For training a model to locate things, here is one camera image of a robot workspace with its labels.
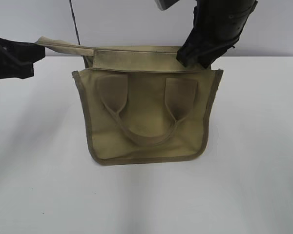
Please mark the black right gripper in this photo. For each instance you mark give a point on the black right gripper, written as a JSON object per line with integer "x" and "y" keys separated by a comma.
{"x": 217, "y": 26}

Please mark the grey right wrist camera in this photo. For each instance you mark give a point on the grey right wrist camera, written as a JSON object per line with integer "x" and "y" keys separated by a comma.
{"x": 165, "y": 4}

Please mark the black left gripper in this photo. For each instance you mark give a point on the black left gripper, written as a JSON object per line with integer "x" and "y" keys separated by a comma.
{"x": 21, "y": 56}

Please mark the yellow canvas bag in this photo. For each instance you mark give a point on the yellow canvas bag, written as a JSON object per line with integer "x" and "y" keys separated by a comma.
{"x": 140, "y": 104}

